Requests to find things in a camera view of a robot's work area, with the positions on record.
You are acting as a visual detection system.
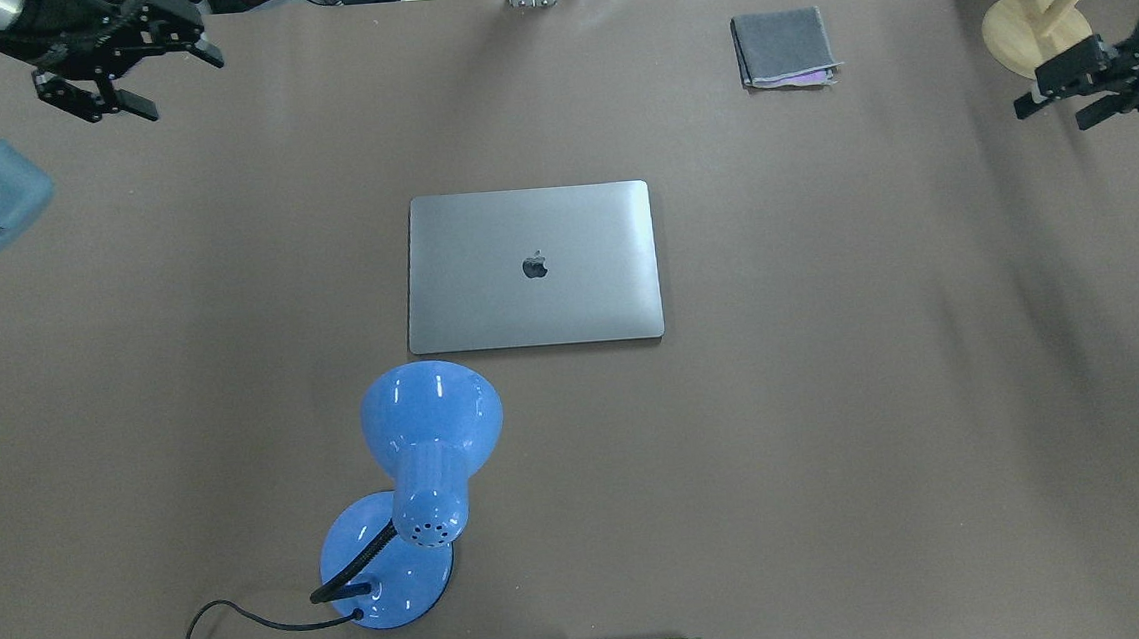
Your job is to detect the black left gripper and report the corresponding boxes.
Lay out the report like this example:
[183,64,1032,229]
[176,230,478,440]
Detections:
[33,0,226,123]

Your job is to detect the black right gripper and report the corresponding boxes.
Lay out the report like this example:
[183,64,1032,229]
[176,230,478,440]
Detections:
[1013,21,1139,131]

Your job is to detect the grey laptop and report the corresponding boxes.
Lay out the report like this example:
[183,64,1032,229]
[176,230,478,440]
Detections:
[407,179,665,357]

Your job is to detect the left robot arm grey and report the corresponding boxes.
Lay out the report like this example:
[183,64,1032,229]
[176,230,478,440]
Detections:
[0,0,226,251]

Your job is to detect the wooden stand with round base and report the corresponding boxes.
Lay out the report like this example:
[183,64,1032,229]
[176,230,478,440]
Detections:
[981,0,1092,79]

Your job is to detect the folded grey cloth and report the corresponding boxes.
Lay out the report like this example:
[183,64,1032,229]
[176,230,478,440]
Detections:
[729,6,841,90]

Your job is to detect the blue desk lamp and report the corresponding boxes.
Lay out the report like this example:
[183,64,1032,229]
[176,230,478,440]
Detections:
[309,360,503,630]

